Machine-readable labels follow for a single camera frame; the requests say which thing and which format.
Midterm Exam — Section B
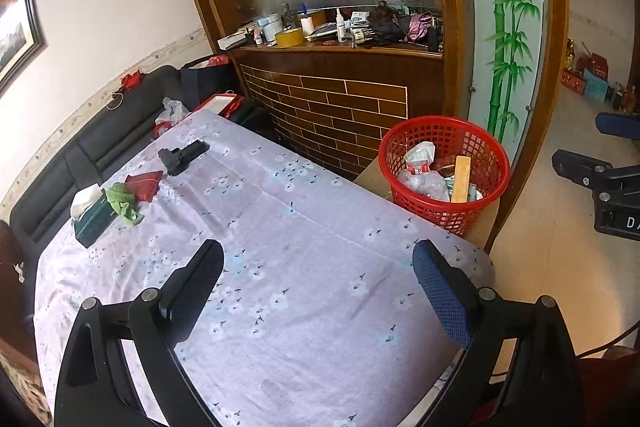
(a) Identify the orange medicine box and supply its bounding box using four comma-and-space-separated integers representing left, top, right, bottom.
450, 156, 472, 204

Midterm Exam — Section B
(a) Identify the red plastic basket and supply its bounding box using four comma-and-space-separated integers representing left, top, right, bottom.
378, 116, 511, 235

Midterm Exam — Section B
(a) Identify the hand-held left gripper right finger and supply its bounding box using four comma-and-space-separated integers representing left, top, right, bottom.
412, 239, 586, 427

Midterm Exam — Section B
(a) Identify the dark green tissue box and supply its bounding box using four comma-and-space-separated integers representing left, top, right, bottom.
70, 187, 118, 249

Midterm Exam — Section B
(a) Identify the red and white box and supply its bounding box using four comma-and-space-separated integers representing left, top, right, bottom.
192, 92, 246, 120

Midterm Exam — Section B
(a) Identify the black bag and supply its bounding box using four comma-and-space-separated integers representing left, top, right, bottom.
180, 56, 236, 110

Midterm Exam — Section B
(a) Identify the white plastic bag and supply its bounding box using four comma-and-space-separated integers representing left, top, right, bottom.
154, 97, 190, 138

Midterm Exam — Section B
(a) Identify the floral cushion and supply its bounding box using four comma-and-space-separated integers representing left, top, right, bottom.
0, 347, 51, 427

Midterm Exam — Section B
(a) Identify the black cable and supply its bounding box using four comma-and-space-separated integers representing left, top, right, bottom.
582, 322, 640, 354

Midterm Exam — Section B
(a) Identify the yellow tape roll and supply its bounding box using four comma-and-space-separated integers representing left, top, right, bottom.
274, 28, 304, 49

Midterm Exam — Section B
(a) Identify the brown chair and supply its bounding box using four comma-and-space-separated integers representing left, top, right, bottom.
0, 222, 38, 358

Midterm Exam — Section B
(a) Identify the purple plastic bag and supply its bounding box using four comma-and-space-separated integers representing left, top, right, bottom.
397, 167, 451, 202

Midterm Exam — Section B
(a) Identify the bamboo print glass panel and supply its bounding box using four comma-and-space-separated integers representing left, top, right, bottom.
460, 0, 546, 142

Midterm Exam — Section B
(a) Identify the red pouch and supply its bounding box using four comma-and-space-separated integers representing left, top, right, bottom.
124, 171, 165, 202

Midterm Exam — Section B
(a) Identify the black toy gun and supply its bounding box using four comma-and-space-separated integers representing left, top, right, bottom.
158, 139, 210, 176

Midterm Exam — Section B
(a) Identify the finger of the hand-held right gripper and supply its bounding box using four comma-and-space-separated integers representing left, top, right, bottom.
551, 149, 640, 204
595, 111, 640, 140

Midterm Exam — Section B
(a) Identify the framed wall picture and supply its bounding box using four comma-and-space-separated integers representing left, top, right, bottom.
0, 0, 48, 98

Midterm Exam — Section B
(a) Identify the dark red clothing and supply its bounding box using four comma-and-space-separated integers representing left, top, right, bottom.
575, 349, 640, 427

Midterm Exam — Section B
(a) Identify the green cloth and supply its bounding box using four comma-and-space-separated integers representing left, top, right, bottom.
104, 183, 145, 226

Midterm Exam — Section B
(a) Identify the stack of colourful boxes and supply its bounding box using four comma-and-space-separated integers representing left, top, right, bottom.
562, 39, 640, 112

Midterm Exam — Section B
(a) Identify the cardboard box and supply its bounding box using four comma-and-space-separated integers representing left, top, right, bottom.
352, 157, 501, 250

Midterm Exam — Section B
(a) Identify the pink cloth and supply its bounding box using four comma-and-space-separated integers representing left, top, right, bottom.
405, 13, 436, 42

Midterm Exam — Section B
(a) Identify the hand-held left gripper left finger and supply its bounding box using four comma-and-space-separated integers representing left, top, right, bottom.
54, 238, 226, 427

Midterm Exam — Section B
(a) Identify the black sofa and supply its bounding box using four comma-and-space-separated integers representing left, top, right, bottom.
10, 64, 273, 248

